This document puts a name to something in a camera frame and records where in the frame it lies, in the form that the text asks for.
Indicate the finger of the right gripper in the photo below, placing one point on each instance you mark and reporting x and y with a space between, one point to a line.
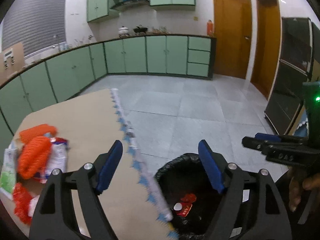
267 137

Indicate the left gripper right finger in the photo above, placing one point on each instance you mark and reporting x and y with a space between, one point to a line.
250 204

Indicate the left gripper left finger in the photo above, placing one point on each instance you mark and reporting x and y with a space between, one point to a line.
54 216

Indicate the red plastic wrapper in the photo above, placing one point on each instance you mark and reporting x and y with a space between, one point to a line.
22 200

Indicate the green white plastic bag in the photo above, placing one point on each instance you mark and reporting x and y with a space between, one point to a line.
8 172

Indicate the blue red snack wrapper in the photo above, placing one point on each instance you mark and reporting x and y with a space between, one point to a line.
57 159

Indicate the orange foam net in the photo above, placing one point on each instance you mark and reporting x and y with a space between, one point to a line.
30 133
34 156

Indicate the red plastic bag piece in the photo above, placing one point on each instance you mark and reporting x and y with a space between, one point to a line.
187 203

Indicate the white tissue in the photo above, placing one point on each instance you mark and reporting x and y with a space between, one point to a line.
32 205

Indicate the black lined trash bin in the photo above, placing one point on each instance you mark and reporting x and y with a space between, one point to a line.
186 174

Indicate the green lower kitchen cabinets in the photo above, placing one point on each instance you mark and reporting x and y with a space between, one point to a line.
66 74

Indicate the right hand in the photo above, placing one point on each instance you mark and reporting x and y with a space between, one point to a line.
300 183

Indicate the wooden door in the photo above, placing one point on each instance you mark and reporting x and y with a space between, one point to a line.
268 45
233 31

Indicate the dark glass cabinet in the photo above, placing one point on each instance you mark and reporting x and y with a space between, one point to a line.
298 63

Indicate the beige tablecloth with blue trim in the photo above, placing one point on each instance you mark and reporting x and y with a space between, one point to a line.
106 191

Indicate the orange thermos flask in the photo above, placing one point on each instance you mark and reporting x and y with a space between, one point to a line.
210 28

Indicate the brown water dispenser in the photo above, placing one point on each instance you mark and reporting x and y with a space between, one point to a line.
12 60

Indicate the black wok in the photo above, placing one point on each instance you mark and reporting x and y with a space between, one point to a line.
140 30

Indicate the white cooking pot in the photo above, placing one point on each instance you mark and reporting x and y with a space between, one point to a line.
123 31

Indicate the grey window blind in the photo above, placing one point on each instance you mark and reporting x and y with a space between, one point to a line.
37 24

